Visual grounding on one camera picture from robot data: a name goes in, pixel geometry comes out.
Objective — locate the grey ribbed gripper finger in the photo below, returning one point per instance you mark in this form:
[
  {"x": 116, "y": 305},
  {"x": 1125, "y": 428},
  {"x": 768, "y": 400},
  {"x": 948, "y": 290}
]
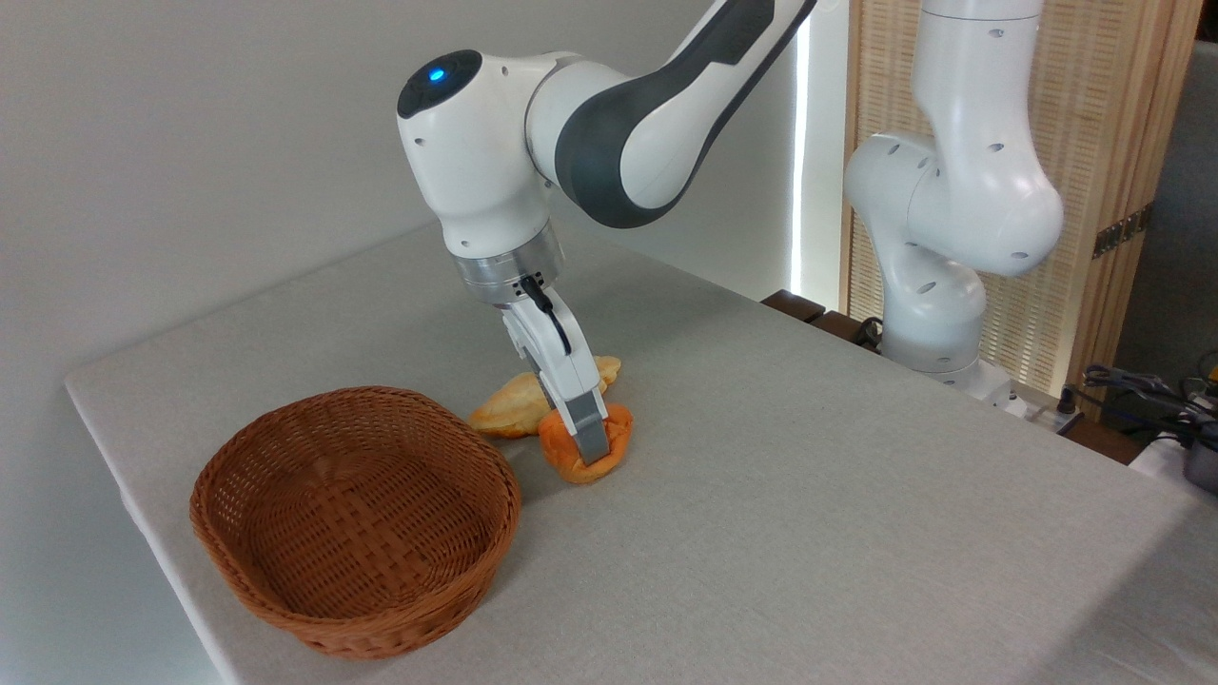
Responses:
[{"x": 592, "y": 433}]

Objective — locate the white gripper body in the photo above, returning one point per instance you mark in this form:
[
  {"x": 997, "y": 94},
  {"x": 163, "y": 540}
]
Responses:
[{"x": 561, "y": 366}]

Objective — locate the orange round bread bun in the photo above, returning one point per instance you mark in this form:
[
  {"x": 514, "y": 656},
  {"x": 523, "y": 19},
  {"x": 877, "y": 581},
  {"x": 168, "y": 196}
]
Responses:
[{"x": 561, "y": 457}]

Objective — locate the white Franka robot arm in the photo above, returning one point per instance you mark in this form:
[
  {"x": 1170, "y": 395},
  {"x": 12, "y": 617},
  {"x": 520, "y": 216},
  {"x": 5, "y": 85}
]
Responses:
[{"x": 476, "y": 162}]

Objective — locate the brown woven wicker basket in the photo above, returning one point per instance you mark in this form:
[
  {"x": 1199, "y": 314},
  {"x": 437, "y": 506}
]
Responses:
[{"x": 285, "y": 609}]

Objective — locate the flat yellow pastry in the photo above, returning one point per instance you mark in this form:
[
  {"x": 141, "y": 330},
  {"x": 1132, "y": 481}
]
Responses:
[{"x": 514, "y": 404}]

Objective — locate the grey tablecloth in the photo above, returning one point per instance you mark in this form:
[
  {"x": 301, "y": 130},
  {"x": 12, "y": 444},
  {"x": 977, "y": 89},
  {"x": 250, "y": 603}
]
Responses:
[{"x": 809, "y": 523}]

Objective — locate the dark brown wooden block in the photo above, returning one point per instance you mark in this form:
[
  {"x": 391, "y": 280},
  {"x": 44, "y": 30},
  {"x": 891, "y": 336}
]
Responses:
[
  {"x": 837, "y": 328},
  {"x": 793, "y": 304}
]

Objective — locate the dark metal screen hinge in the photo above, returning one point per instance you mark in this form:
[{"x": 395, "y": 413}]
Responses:
[{"x": 1123, "y": 231}]

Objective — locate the bamboo folding screen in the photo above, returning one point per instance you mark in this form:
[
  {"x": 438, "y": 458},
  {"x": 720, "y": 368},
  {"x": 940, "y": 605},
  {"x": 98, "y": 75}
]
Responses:
[{"x": 1104, "y": 105}]

